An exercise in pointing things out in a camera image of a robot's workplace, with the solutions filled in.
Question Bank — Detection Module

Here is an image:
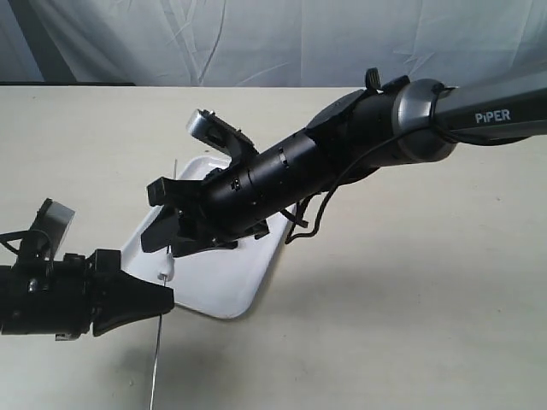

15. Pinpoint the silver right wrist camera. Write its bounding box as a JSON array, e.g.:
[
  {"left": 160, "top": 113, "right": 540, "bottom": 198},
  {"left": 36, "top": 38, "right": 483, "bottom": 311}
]
[{"left": 187, "top": 109, "right": 258, "bottom": 164}]

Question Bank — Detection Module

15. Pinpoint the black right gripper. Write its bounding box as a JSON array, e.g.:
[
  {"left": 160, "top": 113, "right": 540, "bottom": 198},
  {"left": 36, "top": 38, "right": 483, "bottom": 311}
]
[{"left": 140, "top": 166, "right": 269, "bottom": 258}]

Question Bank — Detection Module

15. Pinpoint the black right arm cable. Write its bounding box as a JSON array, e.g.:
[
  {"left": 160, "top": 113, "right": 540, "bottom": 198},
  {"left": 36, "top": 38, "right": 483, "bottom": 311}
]
[{"left": 284, "top": 127, "right": 411, "bottom": 246}]

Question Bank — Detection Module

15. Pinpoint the thin metal skewer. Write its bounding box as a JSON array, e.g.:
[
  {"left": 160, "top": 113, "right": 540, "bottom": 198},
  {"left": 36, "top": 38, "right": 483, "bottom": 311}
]
[{"left": 149, "top": 158, "right": 179, "bottom": 410}]

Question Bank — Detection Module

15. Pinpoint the white marshmallow piece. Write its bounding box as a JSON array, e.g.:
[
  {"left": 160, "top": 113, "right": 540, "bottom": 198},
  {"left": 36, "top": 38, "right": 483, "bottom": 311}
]
[{"left": 157, "top": 252, "right": 175, "bottom": 283}]

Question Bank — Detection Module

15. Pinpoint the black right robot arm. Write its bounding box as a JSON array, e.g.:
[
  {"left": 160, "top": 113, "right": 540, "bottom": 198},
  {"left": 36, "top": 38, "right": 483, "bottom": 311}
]
[{"left": 140, "top": 67, "right": 546, "bottom": 258}]

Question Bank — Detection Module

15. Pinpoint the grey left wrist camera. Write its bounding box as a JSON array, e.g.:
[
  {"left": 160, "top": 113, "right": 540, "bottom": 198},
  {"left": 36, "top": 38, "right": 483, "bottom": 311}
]
[{"left": 30, "top": 198, "right": 75, "bottom": 260}]

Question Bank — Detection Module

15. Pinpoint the white wrinkled backdrop cloth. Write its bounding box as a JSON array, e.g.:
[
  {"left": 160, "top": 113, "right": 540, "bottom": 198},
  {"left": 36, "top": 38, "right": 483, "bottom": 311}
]
[{"left": 1, "top": 1, "right": 546, "bottom": 87}]

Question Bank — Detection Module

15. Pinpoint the white rectangular plastic tray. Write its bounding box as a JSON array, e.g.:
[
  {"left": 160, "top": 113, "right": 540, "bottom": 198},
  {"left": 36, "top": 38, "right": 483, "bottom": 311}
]
[{"left": 119, "top": 155, "right": 298, "bottom": 320}]

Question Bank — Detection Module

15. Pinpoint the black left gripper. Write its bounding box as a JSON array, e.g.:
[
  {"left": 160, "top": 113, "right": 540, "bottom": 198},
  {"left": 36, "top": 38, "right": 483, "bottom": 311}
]
[{"left": 1, "top": 249, "right": 174, "bottom": 341}]

